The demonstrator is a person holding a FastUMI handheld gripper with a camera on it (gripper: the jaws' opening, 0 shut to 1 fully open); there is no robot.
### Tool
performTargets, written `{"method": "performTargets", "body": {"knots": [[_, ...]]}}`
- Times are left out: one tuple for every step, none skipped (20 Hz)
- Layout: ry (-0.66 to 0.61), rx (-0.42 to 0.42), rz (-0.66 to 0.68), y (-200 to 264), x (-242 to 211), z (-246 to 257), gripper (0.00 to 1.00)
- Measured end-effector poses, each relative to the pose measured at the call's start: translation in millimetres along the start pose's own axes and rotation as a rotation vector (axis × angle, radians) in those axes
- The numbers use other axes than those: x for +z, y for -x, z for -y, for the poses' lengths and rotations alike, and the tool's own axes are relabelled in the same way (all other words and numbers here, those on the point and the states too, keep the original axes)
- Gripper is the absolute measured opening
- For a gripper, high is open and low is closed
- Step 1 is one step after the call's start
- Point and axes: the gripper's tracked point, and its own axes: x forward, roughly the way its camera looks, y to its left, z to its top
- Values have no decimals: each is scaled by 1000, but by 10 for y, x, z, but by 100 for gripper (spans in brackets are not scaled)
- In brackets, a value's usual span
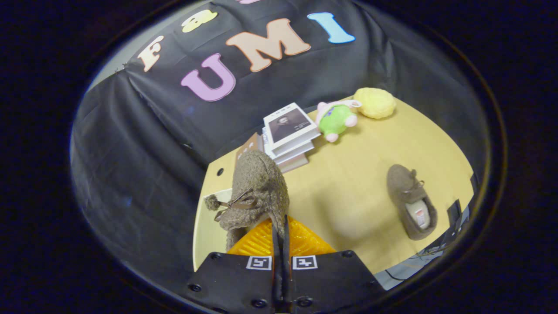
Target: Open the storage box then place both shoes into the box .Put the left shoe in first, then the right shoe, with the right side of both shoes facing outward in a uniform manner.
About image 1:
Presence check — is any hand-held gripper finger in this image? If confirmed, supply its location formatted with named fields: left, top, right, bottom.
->
left=187, top=217, right=284, bottom=314
left=282, top=215, right=386, bottom=314

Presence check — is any beige fabric storage box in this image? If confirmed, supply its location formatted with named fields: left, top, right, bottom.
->
left=193, top=188, right=234, bottom=272

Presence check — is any brown fuzzy slipper shoe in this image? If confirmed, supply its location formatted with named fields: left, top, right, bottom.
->
left=387, top=164, right=438, bottom=241
left=204, top=150, right=291, bottom=253

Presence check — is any thin pale book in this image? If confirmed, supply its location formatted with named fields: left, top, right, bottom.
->
left=278, top=153, right=310, bottom=174

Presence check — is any brown cover book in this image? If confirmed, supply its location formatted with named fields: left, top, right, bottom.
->
left=235, top=133, right=264, bottom=171

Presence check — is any white portrait cover book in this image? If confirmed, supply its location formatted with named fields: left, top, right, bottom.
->
left=262, top=102, right=322, bottom=154

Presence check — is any green plush toy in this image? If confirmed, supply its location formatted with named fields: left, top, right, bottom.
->
left=315, top=100, right=363, bottom=143

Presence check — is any yellow plush toy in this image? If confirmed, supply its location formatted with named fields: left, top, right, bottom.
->
left=353, top=87, right=398, bottom=120

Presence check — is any black cable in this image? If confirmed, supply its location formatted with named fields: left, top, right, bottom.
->
left=384, top=243, right=450, bottom=282

